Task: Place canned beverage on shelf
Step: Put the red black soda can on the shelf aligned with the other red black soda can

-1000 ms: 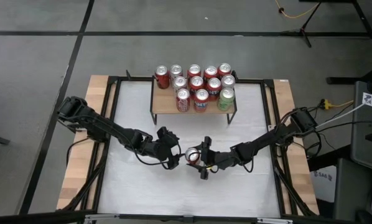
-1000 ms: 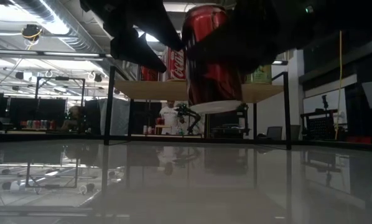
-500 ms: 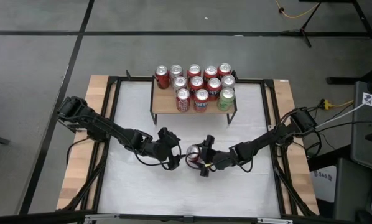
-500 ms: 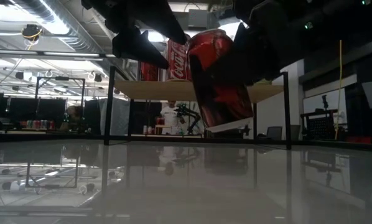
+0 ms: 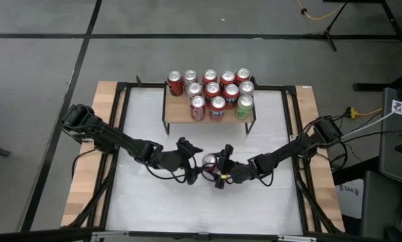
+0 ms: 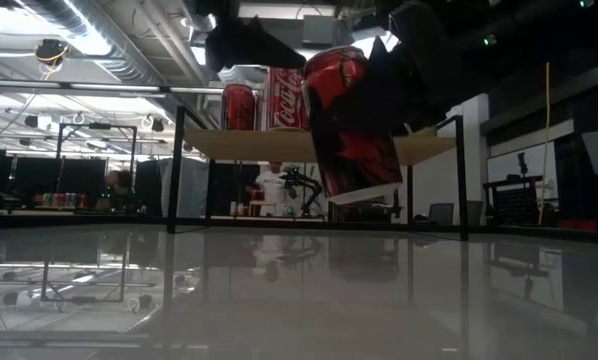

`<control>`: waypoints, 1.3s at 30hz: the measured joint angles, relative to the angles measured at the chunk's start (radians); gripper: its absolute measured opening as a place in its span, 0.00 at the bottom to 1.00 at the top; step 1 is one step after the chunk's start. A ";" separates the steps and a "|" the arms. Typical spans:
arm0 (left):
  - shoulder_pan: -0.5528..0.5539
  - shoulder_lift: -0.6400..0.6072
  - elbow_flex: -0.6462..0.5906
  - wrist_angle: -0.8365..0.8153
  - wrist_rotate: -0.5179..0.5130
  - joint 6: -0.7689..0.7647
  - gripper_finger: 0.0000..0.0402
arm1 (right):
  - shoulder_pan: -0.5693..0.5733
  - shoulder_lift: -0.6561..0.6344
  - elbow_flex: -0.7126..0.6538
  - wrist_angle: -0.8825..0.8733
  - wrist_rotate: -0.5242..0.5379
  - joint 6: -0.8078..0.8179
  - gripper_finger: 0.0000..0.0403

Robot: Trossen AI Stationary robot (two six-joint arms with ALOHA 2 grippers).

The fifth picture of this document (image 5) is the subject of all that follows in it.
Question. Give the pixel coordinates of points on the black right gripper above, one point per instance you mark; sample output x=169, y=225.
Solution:
x=238, y=173

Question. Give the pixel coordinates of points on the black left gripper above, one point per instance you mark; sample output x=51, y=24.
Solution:
x=170, y=159

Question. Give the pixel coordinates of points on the dark red soda can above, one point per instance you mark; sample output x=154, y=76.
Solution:
x=209, y=160

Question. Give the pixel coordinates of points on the green sparkling water can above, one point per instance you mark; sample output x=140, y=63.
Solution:
x=244, y=109

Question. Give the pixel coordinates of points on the silver Diet Coke can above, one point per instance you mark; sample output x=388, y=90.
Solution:
x=190, y=76
x=194, y=89

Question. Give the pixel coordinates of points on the dark red Coca-Cola can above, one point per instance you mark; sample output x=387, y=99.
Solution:
x=175, y=85

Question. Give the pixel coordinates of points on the silver and orange sparkling can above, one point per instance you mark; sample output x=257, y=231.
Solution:
x=246, y=88

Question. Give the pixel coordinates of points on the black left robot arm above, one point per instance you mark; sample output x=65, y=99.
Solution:
x=110, y=136

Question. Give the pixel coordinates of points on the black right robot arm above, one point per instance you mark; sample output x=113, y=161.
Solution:
x=288, y=149

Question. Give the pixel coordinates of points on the wooden shelf black metal legs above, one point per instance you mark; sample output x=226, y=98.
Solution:
x=177, y=114

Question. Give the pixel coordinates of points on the white printed box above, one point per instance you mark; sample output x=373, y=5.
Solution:
x=350, y=198

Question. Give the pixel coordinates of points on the dark grey cabinet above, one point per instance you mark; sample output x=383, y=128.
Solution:
x=382, y=208

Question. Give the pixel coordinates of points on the black floor stand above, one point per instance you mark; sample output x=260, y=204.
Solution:
x=372, y=86

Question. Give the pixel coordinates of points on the grey desk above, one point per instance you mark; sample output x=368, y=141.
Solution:
x=394, y=151

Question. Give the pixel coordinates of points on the silver camera mount rail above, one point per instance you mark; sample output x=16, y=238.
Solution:
x=288, y=238

